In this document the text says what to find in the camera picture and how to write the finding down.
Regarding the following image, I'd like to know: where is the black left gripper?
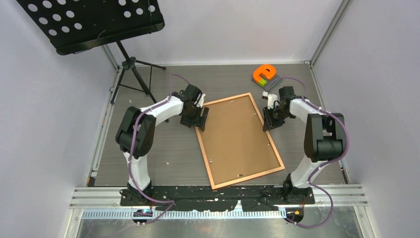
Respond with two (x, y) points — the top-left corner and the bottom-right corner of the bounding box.
(180, 104), (208, 131)

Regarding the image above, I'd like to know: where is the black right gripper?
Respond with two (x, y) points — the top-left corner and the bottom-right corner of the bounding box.
(263, 105), (293, 132)

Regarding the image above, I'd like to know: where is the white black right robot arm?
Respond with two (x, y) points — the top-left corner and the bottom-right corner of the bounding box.
(262, 86), (348, 204)

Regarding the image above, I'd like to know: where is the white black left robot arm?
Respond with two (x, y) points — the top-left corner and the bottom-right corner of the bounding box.
(115, 84), (209, 205)

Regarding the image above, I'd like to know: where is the grey building baseplate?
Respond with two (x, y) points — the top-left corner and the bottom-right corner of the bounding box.
(251, 74), (283, 93)

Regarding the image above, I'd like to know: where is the green building brick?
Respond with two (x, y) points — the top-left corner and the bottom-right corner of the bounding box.
(257, 79), (267, 87)

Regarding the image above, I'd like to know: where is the orange letter toy block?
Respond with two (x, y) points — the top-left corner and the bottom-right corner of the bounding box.
(253, 64), (276, 81)

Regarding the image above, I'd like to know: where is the black perforated music stand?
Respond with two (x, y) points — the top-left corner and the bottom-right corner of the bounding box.
(18, 0), (165, 102)

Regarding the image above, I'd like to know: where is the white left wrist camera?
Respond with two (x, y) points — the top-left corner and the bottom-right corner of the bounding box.
(196, 93), (206, 108)

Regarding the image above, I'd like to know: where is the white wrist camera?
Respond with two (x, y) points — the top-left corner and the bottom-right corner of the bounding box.
(262, 91), (278, 109)
(196, 93), (206, 108)

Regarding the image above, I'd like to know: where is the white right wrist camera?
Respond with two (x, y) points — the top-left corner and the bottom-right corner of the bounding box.
(262, 91), (278, 109)

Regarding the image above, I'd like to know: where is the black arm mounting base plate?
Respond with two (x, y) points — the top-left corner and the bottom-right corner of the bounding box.
(119, 185), (315, 212)

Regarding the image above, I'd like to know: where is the aluminium front rail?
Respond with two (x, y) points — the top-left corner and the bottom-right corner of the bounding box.
(70, 184), (368, 220)

